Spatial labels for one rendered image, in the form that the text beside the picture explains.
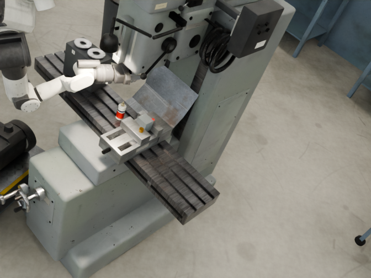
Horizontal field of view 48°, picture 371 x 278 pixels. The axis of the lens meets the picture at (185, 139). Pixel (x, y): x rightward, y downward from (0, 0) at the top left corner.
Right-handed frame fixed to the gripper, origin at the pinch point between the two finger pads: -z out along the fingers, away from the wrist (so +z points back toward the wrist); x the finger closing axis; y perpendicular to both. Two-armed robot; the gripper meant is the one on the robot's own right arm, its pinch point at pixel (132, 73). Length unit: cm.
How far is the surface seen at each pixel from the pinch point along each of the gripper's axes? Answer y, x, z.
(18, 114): 124, 105, 32
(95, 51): 10.8, 31.8, 7.6
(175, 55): -15.4, -6.8, -14.6
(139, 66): -13.3, -11.7, 3.6
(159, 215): 103, -17, -36
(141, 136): 19.5, -22.1, -1.2
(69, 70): 27.4, 37.0, 18.3
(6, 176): 84, 14, 52
